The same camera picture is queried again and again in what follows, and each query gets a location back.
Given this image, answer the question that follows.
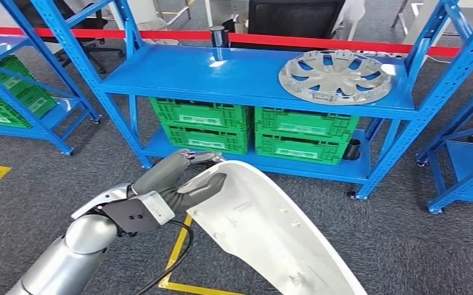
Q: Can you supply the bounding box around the silver wheel hubcap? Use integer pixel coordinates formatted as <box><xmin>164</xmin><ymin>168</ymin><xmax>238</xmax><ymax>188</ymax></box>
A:
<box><xmin>277</xmin><ymin>49</ymin><xmax>392</xmax><ymax>106</ymax></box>

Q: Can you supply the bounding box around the red barrier belt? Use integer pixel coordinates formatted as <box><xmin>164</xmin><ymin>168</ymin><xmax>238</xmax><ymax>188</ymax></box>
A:
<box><xmin>0</xmin><ymin>26</ymin><xmax>213</xmax><ymax>41</ymax></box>
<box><xmin>228</xmin><ymin>32</ymin><xmax>473</xmax><ymax>60</ymax></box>

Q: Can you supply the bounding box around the white desk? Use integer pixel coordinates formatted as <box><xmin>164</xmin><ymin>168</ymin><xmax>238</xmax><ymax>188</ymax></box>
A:
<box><xmin>109</xmin><ymin>0</ymin><xmax>164</xmax><ymax>31</ymax></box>
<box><xmin>204</xmin><ymin>0</ymin><xmax>367</xmax><ymax>42</ymax></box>
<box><xmin>401</xmin><ymin>0</ymin><xmax>473</xmax><ymax>45</ymax></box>

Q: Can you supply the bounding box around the yellow floor tape square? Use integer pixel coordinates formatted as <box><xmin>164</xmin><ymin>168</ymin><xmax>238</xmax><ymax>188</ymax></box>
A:
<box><xmin>157</xmin><ymin>213</ymin><xmax>247</xmax><ymax>295</ymax></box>

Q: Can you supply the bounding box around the chrome barrier post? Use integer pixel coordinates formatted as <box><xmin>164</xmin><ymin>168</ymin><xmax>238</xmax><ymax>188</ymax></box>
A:
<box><xmin>209</xmin><ymin>25</ymin><xmax>229</xmax><ymax>49</ymax></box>

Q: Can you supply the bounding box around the black mesh office chair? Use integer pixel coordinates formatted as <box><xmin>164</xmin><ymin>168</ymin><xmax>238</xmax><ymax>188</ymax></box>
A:
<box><xmin>229</xmin><ymin>0</ymin><xmax>347</xmax><ymax>52</ymax></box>

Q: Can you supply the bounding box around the black plastic tube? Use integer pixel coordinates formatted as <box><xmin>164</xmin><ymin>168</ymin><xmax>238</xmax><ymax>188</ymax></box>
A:
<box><xmin>342</xmin><ymin>138</ymin><xmax>362</xmax><ymax>161</ymax></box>

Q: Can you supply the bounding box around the white plastic car part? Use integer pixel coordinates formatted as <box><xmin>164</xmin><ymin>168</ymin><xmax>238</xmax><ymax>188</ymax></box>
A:
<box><xmin>178</xmin><ymin>160</ymin><xmax>368</xmax><ymax>295</ymax></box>

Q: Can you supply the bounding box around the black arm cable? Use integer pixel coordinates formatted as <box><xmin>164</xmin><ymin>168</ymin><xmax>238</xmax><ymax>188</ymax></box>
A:
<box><xmin>134</xmin><ymin>219</ymin><xmax>194</xmax><ymax>295</ymax></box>

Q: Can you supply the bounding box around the white floor cable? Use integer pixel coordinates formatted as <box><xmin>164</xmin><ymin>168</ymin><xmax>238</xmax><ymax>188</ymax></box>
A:
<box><xmin>425</xmin><ymin>55</ymin><xmax>473</xmax><ymax>74</ymax></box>

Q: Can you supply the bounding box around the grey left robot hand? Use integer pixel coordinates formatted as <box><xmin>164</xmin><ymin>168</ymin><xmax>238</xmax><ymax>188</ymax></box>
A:
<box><xmin>130</xmin><ymin>148</ymin><xmax>228</xmax><ymax>214</ymax></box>

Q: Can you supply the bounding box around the blue metal shelf rack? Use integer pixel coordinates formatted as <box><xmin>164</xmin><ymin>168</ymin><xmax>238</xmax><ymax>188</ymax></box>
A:
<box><xmin>415</xmin><ymin>75</ymin><xmax>473</xmax><ymax>215</ymax></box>
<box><xmin>30</xmin><ymin>0</ymin><xmax>473</xmax><ymax>201</ymax></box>
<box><xmin>0</xmin><ymin>0</ymin><xmax>103</xmax><ymax>157</ymax></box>

